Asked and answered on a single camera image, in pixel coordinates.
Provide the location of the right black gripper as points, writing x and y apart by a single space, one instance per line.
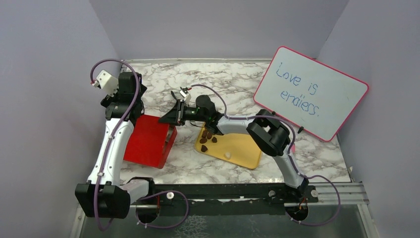
176 115

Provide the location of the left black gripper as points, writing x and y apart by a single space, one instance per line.
108 99

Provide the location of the red compartment box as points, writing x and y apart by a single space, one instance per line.
169 148

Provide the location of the red box lid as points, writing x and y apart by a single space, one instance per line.
146 145

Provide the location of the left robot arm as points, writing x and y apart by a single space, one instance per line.
102 195

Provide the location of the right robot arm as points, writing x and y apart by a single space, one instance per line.
271 135

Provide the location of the yellow plastic tray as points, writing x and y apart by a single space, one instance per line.
244 151

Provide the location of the pink framed whiteboard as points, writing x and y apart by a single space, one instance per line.
308 93

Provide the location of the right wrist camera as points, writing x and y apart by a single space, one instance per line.
185 94

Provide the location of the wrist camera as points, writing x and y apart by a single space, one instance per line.
107 82
185 94

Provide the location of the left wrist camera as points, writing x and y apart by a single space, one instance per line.
107 82

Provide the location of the black mounting rail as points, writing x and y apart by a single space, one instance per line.
224 199

